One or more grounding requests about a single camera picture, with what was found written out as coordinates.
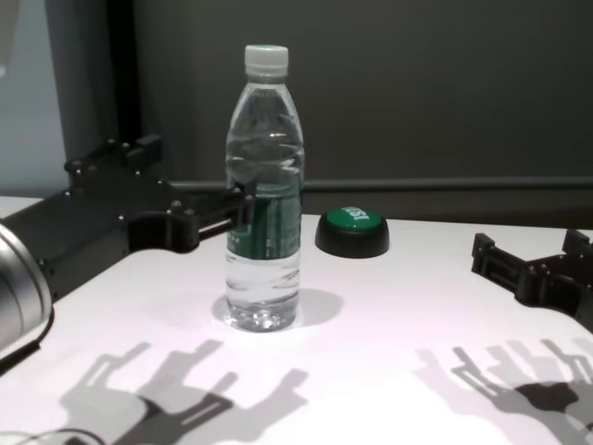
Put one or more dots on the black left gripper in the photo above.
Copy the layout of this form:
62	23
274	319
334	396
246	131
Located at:
92	222

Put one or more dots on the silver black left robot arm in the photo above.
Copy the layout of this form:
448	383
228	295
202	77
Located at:
18	287

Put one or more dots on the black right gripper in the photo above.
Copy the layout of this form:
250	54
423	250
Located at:
570	283

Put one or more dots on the green push button black base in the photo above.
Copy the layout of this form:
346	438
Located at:
352	234

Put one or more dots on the dark horizontal wall rail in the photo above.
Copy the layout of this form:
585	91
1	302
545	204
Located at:
417	184

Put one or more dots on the clear water bottle green label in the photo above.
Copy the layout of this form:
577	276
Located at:
264	278

